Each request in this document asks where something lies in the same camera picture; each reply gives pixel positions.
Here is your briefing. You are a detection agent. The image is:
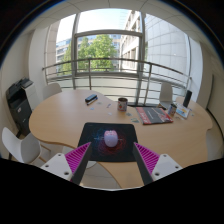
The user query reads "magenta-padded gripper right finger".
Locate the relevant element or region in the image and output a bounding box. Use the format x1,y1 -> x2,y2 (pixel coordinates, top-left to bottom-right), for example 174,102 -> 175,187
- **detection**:
132,142 -> 184,186

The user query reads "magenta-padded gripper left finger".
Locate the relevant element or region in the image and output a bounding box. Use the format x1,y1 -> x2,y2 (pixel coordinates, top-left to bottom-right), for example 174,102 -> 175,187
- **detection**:
40,141 -> 93,186

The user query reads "lilac and pink computer mouse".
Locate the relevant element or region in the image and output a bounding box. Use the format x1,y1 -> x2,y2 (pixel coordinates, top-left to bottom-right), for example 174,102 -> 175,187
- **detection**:
103,129 -> 120,148

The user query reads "black mouse pad red print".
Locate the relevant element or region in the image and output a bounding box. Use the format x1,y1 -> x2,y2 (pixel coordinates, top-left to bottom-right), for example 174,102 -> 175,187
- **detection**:
77,122 -> 139,163

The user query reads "white chair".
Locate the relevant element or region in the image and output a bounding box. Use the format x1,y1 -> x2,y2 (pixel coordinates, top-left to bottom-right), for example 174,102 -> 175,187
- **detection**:
1,126 -> 52,167
158,82 -> 175,103
42,82 -> 63,101

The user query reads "red magazine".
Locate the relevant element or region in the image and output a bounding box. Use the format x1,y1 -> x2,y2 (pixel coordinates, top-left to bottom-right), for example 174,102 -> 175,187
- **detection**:
135,106 -> 174,126

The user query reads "black upright speaker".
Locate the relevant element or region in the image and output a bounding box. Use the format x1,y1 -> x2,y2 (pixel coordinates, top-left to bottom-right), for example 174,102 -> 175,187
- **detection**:
182,89 -> 194,108

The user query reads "black and white printer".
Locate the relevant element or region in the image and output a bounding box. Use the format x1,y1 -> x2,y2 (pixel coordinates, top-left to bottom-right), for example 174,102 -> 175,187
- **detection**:
5,77 -> 38,136

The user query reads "red patterned mug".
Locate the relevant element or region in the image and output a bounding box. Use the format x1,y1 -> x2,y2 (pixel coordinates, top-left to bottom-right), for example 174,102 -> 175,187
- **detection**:
116,97 -> 129,113

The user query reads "metal balcony railing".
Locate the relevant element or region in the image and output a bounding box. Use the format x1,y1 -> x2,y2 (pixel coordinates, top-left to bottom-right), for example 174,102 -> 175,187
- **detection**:
42,57 -> 193,108

